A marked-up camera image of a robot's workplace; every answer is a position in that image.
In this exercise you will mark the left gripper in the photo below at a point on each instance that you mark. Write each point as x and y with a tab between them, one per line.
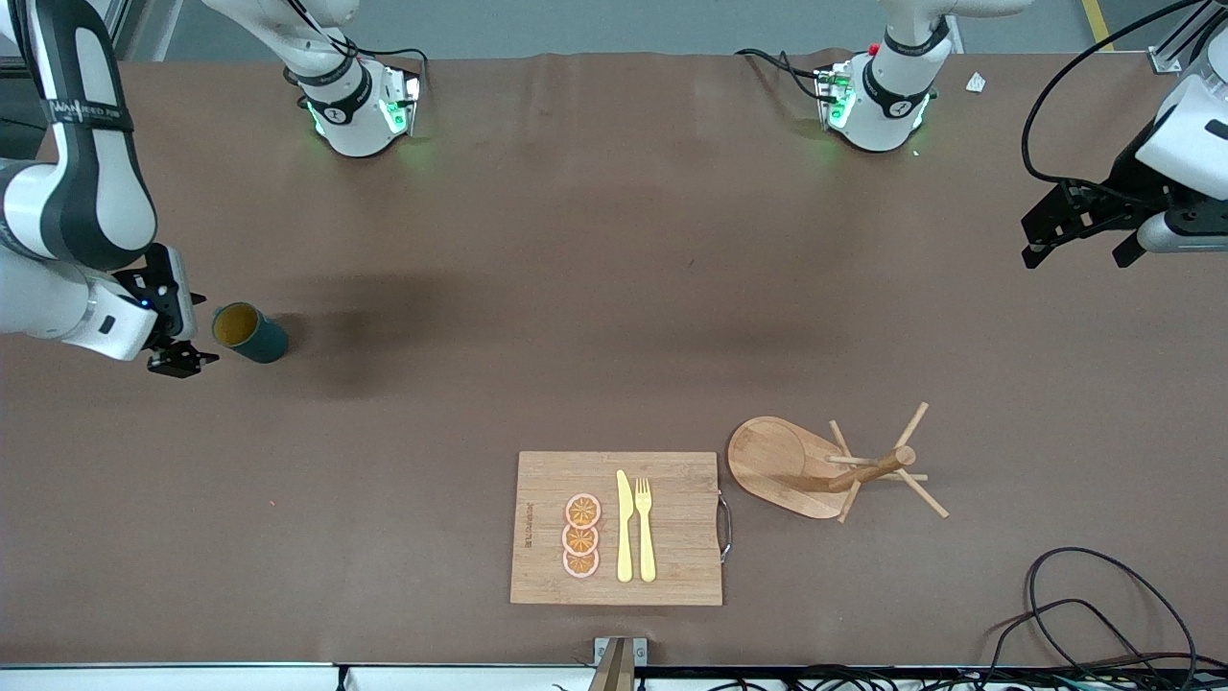
1130	185

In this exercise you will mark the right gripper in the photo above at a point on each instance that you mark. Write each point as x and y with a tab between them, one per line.
171	357

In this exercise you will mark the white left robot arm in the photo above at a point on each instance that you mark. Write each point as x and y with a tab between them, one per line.
887	96

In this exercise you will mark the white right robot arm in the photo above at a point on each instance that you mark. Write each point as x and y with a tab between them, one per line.
96	192

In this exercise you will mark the small white paper scrap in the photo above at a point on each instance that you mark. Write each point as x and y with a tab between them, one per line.
976	83

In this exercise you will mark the wooden mug tree stand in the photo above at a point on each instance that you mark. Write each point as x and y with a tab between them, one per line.
777	465

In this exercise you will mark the orange slice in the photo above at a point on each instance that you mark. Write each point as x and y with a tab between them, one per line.
582	511

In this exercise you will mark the yellow plastic knife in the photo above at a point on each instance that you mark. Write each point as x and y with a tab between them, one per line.
625	537

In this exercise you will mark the yellow plastic fork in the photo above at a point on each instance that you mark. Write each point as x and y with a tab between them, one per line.
646	547

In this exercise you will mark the bamboo cutting board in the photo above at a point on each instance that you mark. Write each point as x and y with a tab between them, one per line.
672	566

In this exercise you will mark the aluminium frame profile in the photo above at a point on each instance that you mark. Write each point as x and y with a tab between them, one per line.
1159	59

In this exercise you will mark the white table edge rail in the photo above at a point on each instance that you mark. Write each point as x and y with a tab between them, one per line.
192	679

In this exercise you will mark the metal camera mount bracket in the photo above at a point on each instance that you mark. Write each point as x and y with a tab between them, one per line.
619	667

